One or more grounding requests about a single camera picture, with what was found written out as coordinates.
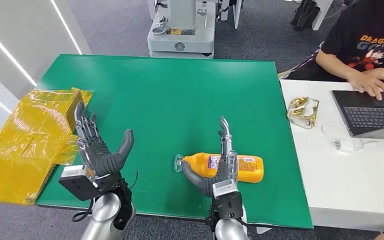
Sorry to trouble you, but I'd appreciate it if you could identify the person's right hand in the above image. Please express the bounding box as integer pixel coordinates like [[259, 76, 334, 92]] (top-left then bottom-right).
[[347, 71, 384, 101]]

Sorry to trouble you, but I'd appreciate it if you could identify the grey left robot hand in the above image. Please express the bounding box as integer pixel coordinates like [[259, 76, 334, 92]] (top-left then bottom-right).
[[73, 101, 136, 178]]

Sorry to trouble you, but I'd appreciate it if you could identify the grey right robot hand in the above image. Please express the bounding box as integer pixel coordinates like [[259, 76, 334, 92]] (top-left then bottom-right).
[[181, 116, 239, 199]]

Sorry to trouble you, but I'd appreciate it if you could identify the orange bottle with clear cap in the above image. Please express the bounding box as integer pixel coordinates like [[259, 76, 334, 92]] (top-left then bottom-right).
[[174, 152, 265, 184]]

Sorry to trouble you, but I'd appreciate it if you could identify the dark grey laptop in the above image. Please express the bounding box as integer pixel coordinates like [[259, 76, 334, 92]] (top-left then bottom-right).
[[331, 90, 384, 140]]

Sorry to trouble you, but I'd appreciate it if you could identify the person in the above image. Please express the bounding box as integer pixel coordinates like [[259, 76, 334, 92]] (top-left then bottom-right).
[[284, 0, 384, 101]]

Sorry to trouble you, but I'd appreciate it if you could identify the white charger adapter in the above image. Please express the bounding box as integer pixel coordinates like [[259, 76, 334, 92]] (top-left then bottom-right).
[[334, 138, 364, 153]]

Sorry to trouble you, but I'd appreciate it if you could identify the gold foil snack wrapper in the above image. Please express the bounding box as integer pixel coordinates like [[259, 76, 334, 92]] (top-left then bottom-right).
[[287, 96, 320, 130]]

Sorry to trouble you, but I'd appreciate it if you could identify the yellow film wrapped cardboard box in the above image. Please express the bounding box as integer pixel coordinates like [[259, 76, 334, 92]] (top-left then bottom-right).
[[0, 87, 94, 205]]

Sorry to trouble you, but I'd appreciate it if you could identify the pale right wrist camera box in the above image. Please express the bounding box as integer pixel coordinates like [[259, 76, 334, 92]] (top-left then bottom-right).
[[212, 180, 239, 199]]

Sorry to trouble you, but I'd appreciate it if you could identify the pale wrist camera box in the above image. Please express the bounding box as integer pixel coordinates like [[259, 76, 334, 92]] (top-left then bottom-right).
[[58, 164, 97, 202], [212, 180, 239, 199]]

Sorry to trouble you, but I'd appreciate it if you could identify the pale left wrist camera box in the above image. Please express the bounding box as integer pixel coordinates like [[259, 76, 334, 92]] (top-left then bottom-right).
[[58, 164, 97, 202]]

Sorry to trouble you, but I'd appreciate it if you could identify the thin white cable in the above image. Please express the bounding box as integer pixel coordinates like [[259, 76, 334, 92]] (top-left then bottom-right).
[[321, 121, 378, 147]]

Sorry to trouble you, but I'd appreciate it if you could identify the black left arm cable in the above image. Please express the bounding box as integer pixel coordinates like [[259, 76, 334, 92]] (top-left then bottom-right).
[[71, 198, 95, 223]]

